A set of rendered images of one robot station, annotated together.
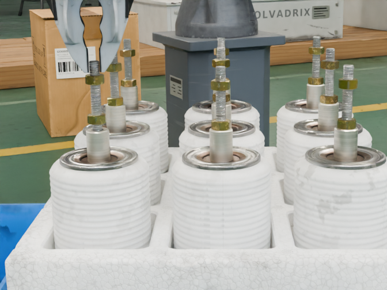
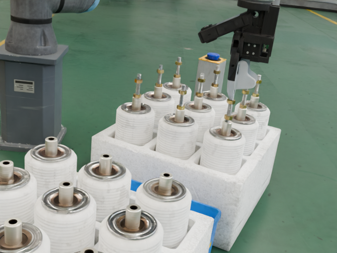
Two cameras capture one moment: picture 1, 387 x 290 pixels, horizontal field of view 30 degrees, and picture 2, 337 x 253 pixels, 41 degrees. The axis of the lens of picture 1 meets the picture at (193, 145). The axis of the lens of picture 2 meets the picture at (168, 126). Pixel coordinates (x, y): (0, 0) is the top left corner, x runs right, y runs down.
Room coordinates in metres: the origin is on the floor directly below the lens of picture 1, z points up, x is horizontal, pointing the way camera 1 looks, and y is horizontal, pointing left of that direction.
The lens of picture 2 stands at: (0.46, 1.03, 0.64)
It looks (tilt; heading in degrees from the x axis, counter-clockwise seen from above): 22 degrees down; 290
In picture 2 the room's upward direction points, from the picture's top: 7 degrees clockwise
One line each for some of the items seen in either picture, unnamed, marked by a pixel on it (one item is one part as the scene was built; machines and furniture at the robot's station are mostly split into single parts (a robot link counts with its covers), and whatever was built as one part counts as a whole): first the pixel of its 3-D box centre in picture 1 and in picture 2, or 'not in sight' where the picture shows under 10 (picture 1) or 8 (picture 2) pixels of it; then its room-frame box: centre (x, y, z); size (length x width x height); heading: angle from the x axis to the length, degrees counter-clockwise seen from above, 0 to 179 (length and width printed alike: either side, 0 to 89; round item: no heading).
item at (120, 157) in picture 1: (99, 159); (225, 133); (0.67, 0.09, 0.25); 0.08 x 0.08 x 0.01
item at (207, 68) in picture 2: not in sight; (205, 105); (0.85, -0.32, 0.16); 0.07 x 0.07 x 0.31; 87
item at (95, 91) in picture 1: (95, 100); (229, 110); (0.67, 0.09, 0.31); 0.01 x 0.01 x 0.08
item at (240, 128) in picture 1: (221, 129); (197, 107); (0.78, -0.03, 0.25); 0.08 x 0.08 x 0.01
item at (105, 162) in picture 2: not in sight; (105, 164); (0.81, 0.40, 0.26); 0.02 x 0.02 x 0.03
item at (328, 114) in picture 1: (328, 117); (213, 92); (0.78, -0.15, 0.26); 0.02 x 0.02 x 0.03
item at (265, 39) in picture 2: not in sight; (253, 31); (0.65, 0.09, 0.49); 0.09 x 0.08 x 0.12; 7
